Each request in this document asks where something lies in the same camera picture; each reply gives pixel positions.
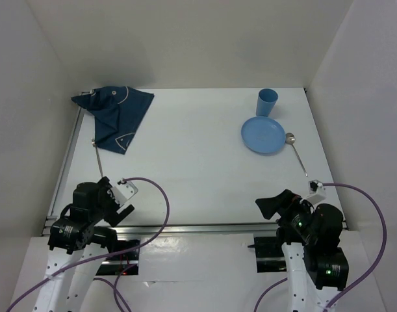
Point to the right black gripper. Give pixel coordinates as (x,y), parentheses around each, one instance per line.
(279,202)

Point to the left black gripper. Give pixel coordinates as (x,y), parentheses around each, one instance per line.
(105,184)

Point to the light blue plastic plate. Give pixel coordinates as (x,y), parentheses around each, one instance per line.
(263,135)

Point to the silver metal spoon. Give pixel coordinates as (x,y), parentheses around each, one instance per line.
(290,139)

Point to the silver metal fork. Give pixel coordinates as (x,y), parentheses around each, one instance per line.
(98,158)

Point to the dark blue whale placemat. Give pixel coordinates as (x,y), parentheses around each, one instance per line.
(118,113)

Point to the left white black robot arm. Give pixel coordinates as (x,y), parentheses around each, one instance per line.
(79,240)

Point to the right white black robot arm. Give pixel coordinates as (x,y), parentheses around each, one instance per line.
(309,237)

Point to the light blue plastic cup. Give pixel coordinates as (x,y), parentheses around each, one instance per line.
(266,101)

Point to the aluminium table frame rail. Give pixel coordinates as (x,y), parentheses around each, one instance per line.
(191,166)

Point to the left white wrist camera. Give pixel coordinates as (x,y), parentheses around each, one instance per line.
(123,191)

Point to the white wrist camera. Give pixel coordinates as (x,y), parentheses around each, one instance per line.
(123,191)
(317,192)

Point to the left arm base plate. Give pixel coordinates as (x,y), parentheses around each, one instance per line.
(126,263)

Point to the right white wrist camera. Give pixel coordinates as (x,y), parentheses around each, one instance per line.
(317,192)

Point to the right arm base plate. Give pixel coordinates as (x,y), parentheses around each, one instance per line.
(269,255)

